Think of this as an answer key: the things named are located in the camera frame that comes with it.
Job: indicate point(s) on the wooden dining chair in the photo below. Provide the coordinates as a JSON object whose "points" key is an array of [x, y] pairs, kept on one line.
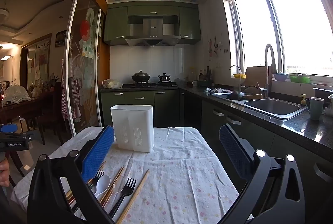
{"points": [[52, 114]]}

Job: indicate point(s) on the green wall cabinets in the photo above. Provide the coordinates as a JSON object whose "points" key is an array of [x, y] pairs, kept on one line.
{"points": [[115, 23]]}

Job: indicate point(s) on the painted glass sliding door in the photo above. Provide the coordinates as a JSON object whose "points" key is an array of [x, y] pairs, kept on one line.
{"points": [[83, 70]]}

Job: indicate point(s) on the white lace food cover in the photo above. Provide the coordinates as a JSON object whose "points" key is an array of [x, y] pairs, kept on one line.
{"points": [[15, 95]]}

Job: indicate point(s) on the steel sink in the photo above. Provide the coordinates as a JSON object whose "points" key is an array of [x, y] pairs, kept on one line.
{"points": [[275, 108]]}

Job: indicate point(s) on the tall steel faucet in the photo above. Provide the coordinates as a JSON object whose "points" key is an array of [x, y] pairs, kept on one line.
{"points": [[269, 65]]}

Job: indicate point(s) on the cluster of condiment bottles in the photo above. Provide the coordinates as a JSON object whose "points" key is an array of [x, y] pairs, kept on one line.
{"points": [[206, 76]]}

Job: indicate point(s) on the grey-green mug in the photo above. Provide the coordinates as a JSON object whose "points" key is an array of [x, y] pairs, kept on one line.
{"points": [[316, 109]]}

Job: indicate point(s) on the small curved faucet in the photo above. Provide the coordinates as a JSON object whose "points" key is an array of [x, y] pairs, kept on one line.
{"points": [[237, 75]]}

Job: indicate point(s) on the green base cabinet with drawers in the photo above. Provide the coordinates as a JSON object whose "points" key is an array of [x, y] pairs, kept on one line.
{"points": [[140, 106]]}

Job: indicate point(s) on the black plastic fork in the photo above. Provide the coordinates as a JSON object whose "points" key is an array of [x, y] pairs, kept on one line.
{"points": [[98, 176], [130, 186]]}

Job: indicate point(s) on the yellow dish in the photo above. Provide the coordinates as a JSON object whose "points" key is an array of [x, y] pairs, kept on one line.
{"points": [[239, 75]]}

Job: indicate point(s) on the wooden cutting board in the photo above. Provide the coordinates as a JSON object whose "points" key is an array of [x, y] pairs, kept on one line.
{"points": [[256, 78]]}

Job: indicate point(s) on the dark green counter cabinets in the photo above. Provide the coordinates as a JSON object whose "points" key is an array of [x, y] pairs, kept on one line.
{"points": [[216, 122]]}

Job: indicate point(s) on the large framed wall poster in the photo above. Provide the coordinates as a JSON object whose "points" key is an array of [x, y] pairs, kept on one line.
{"points": [[39, 57]]}

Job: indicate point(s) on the dark framed wall picture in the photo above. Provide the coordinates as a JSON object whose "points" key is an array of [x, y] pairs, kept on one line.
{"points": [[60, 38]]}

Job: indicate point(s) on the black pan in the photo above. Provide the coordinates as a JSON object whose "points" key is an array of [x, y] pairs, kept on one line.
{"points": [[238, 95]]}

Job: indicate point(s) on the crumpled rag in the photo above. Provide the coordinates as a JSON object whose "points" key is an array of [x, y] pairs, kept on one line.
{"points": [[217, 90]]}

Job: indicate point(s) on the dark rectangular container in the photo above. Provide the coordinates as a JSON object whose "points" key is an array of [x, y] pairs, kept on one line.
{"points": [[322, 92]]}

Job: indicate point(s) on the steel range hood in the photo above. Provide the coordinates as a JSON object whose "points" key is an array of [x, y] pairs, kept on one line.
{"points": [[153, 31]]}

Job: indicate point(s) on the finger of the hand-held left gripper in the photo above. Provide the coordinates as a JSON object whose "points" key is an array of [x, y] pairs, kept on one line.
{"points": [[9, 128]]}

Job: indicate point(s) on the white plastic spoon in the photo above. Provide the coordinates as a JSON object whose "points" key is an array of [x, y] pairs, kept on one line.
{"points": [[102, 185]]}

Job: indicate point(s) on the black gas stove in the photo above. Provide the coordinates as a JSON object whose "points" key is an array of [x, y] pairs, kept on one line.
{"points": [[151, 85]]}

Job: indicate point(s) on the hanging wall decoration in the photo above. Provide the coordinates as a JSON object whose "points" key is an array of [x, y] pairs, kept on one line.
{"points": [[214, 48]]}

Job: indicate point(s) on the white plastic utensil holder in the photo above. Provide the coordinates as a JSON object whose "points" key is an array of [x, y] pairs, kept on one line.
{"points": [[131, 127]]}

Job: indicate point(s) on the person's left hand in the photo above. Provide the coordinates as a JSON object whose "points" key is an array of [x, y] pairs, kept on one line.
{"points": [[4, 170]]}

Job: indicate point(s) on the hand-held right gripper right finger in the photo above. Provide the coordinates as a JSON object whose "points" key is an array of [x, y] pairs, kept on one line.
{"points": [[234, 152]]}

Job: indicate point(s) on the small white cup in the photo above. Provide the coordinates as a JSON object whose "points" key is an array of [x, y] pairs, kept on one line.
{"points": [[194, 83]]}

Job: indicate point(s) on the red checkered apron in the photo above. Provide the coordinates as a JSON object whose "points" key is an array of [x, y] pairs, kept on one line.
{"points": [[71, 93]]}

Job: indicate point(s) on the wooden dining table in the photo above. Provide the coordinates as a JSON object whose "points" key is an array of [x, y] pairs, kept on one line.
{"points": [[18, 109]]}

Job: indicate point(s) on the black wok with lid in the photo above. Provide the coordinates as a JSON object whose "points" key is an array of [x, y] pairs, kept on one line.
{"points": [[140, 76]]}

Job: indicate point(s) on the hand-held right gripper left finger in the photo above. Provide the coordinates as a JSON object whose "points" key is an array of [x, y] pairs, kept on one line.
{"points": [[97, 153]]}

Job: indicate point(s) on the floral white tablecloth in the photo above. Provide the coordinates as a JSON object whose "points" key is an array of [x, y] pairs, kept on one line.
{"points": [[182, 174]]}

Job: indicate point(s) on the clear plastic spoon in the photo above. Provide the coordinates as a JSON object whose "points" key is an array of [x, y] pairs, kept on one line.
{"points": [[118, 186]]}

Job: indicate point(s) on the green basin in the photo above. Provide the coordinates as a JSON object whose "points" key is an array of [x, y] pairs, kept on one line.
{"points": [[300, 79]]}

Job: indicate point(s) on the small black pot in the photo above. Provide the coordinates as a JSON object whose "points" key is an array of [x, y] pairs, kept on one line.
{"points": [[164, 78]]}

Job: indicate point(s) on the small yellow-topped dispenser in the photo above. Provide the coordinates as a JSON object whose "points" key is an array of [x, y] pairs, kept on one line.
{"points": [[303, 99]]}

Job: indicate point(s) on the large kitchen window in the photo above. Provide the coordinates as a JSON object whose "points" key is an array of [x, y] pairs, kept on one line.
{"points": [[299, 26]]}

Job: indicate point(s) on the blue bowl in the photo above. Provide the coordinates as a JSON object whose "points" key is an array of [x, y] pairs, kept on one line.
{"points": [[281, 77]]}

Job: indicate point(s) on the white plastic bag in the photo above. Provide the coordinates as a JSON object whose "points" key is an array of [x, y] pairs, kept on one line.
{"points": [[111, 83]]}

